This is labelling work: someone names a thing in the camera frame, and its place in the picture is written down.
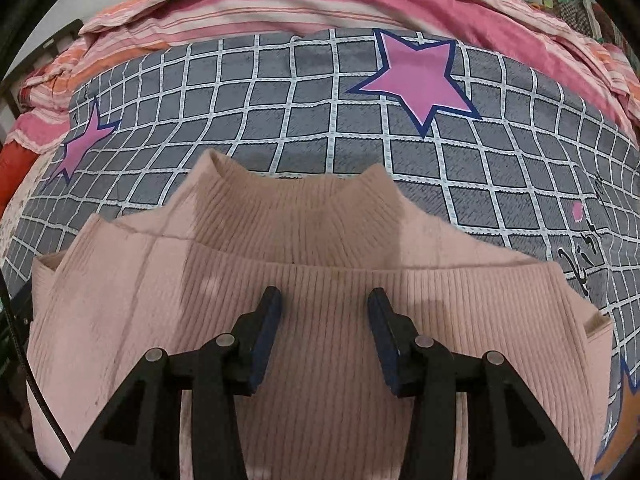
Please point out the grey checked star blanket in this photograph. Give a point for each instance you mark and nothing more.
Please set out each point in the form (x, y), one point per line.
(300, 110)

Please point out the pink ribbed sweater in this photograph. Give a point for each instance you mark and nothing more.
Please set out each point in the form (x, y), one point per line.
(325, 240)

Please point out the red pillow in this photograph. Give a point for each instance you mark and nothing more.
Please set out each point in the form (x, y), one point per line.
(15, 170)

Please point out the dark wooden bed frame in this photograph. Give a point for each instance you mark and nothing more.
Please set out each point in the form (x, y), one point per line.
(6, 102)

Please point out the floral patchwork quilt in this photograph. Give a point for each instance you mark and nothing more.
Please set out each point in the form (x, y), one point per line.
(560, 0)

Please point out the pink striped quilt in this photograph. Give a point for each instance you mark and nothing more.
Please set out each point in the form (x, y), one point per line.
(350, 0)

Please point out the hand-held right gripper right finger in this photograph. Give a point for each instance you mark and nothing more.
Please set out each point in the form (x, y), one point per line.
(382, 340)

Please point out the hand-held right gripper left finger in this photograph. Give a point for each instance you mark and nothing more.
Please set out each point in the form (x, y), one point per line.
(262, 340)

